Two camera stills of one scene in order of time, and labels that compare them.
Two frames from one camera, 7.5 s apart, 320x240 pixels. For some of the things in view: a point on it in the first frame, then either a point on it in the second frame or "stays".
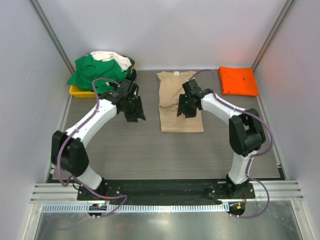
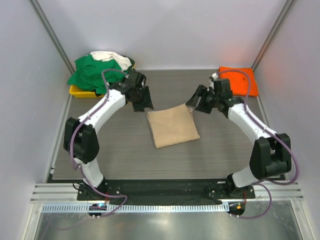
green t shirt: [86, 69] stays
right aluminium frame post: [285, 10] stays
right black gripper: [190, 113] → [202, 91]
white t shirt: [105, 55] stays
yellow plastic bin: [78, 91] stays
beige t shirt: [170, 88] → [173, 126]
